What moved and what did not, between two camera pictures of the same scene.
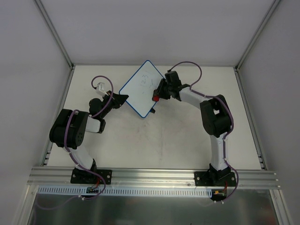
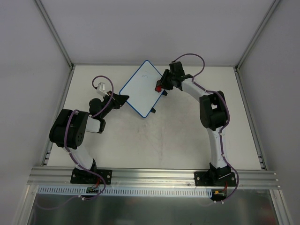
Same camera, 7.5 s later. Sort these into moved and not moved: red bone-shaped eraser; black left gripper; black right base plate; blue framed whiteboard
Moved: red bone-shaped eraser
Not moved: black right base plate; black left gripper; blue framed whiteboard
